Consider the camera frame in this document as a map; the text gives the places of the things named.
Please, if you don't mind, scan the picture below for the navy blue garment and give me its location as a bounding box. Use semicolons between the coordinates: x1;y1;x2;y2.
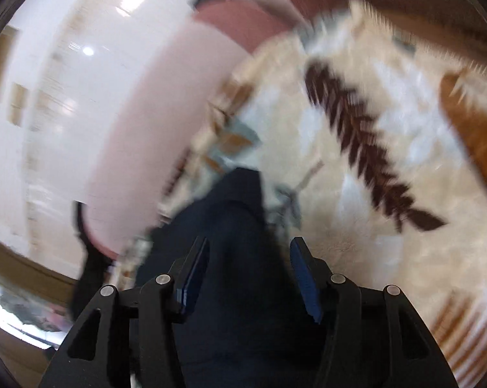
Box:
135;168;321;387

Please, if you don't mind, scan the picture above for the black garment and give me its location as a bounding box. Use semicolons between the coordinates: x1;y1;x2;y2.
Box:
69;200;119;321

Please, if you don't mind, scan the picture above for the wooden glass door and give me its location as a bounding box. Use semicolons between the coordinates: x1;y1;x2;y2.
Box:
0;243;74;387

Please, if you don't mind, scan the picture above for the leaf pattern fleece blanket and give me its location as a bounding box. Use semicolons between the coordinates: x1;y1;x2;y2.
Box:
113;0;487;388

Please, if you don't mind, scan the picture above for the pink cylindrical bolster cushion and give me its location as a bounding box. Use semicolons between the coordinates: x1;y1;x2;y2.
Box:
83;0;292;261

